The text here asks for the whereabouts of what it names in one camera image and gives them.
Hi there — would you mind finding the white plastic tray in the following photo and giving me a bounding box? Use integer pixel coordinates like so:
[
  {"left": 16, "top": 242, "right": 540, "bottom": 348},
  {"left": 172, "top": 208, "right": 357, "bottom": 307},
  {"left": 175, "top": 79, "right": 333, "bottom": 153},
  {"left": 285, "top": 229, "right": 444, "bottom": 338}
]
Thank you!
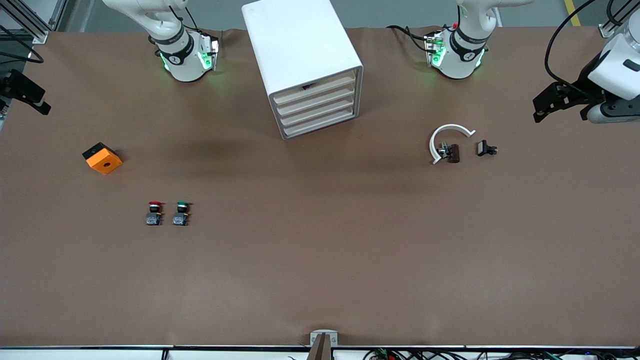
[{"left": 272, "top": 71, "right": 357, "bottom": 106}]

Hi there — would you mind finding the orange black button box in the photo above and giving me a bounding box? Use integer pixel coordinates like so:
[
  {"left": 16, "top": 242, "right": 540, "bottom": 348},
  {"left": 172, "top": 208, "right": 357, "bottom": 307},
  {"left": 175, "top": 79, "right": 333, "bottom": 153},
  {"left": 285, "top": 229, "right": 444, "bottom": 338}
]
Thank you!
[{"left": 82, "top": 142, "right": 124, "bottom": 175}]

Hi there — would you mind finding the white plastic drawer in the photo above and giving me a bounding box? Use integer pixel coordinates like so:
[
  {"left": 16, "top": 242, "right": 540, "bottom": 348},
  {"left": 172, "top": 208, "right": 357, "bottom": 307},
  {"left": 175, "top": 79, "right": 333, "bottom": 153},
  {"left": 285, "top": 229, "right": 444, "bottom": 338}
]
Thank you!
[
  {"left": 278, "top": 94, "right": 358, "bottom": 128},
  {"left": 275, "top": 82, "right": 357, "bottom": 117},
  {"left": 281, "top": 105, "right": 359, "bottom": 139}
]

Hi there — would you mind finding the white drawer cabinet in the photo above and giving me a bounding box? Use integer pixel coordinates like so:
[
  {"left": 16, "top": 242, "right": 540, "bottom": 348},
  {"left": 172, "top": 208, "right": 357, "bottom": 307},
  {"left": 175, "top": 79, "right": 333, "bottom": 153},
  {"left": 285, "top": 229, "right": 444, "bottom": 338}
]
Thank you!
[{"left": 241, "top": 0, "right": 365, "bottom": 141}]

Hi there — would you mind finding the white curved plastic part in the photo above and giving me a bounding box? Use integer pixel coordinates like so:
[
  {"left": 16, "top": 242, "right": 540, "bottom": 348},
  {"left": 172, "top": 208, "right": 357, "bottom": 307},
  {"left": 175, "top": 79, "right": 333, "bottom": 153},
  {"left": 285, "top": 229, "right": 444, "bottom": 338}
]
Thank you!
[{"left": 429, "top": 123, "right": 476, "bottom": 165}]

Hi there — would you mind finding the small brown component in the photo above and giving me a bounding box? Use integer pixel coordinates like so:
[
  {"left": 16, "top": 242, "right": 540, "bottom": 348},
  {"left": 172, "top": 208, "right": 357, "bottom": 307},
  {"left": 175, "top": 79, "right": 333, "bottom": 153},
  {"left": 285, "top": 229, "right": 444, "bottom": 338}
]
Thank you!
[{"left": 439, "top": 143, "right": 461, "bottom": 164}]

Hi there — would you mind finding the brown paper table cover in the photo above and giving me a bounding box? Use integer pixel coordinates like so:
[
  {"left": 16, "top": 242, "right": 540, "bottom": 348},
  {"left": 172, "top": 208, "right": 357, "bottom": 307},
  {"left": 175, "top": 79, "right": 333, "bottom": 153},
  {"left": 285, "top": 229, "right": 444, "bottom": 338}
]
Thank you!
[{"left": 0, "top": 26, "right": 640, "bottom": 347}]

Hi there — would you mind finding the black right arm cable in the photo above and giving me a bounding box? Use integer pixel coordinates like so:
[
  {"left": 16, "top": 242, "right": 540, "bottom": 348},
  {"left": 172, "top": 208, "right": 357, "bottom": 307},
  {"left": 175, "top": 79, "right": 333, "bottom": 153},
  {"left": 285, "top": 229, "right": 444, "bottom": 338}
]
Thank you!
[{"left": 0, "top": 25, "right": 46, "bottom": 64}]

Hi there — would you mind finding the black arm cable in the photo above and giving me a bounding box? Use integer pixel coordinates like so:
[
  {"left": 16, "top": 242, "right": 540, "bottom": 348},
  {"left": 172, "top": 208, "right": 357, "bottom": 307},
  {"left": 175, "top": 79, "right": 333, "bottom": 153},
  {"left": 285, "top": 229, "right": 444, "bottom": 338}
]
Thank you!
[
  {"left": 0, "top": 25, "right": 46, "bottom": 64},
  {"left": 544, "top": 0, "right": 601, "bottom": 85}
]

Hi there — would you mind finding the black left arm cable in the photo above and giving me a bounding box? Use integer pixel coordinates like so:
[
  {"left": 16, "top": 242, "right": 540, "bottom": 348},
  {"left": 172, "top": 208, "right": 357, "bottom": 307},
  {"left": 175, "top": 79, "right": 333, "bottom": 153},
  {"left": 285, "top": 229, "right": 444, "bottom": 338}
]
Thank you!
[{"left": 544, "top": 0, "right": 601, "bottom": 85}]

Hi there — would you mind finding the aluminium frame profile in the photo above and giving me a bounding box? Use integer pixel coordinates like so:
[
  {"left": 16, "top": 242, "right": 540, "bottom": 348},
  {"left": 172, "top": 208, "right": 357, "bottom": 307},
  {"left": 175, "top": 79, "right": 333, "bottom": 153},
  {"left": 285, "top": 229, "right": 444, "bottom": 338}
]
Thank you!
[
  {"left": 0, "top": 0, "right": 69, "bottom": 46},
  {"left": 599, "top": 0, "right": 640, "bottom": 39}
]

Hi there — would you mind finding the black base power cable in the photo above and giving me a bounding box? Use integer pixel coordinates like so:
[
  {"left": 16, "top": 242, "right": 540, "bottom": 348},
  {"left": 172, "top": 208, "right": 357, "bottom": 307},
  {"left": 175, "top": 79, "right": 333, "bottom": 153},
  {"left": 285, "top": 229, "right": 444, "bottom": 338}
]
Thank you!
[{"left": 386, "top": 24, "right": 432, "bottom": 54}]

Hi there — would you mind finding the green push button switch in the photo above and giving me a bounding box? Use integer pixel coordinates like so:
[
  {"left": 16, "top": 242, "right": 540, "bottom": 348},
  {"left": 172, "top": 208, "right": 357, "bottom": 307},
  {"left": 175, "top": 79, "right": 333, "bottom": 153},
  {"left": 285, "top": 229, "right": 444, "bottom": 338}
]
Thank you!
[{"left": 172, "top": 201, "right": 191, "bottom": 227}]

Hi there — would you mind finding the white table edge rail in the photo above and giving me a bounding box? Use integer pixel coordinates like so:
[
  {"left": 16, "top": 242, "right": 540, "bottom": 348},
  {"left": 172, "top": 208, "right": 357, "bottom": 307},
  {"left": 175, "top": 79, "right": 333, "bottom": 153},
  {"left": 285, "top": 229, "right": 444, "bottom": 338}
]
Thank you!
[{"left": 0, "top": 345, "right": 640, "bottom": 360}]

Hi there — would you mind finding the metal table edge bracket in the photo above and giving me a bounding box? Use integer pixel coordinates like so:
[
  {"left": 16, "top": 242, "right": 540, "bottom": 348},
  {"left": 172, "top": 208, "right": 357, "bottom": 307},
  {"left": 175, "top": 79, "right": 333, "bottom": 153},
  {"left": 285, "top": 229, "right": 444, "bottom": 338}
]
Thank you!
[{"left": 310, "top": 329, "right": 339, "bottom": 347}]

